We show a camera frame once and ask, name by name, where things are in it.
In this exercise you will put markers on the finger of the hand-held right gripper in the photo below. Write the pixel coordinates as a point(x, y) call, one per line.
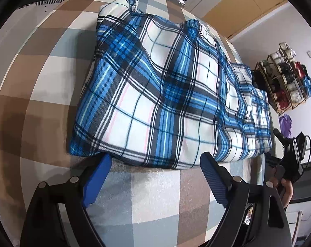
point(279, 135)

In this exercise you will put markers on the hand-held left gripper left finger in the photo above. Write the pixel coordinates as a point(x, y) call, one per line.
point(97, 181)

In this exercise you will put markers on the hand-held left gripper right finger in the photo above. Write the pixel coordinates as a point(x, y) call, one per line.
point(213, 178)

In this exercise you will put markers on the blue plaid shirt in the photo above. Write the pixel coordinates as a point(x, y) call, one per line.
point(171, 87)

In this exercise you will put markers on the person's right hand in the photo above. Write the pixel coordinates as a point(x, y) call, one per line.
point(288, 191)

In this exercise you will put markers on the purple plastic bag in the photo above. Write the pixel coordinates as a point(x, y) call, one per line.
point(286, 126)

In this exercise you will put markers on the wooden shoe rack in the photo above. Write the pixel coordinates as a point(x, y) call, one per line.
point(289, 100)

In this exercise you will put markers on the brown checkered tablecloth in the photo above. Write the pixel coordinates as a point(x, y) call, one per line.
point(150, 205)

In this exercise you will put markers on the wooden door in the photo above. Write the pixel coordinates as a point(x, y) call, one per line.
point(248, 7)

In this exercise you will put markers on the white patterned mattress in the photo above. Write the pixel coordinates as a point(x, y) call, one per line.
point(46, 3)

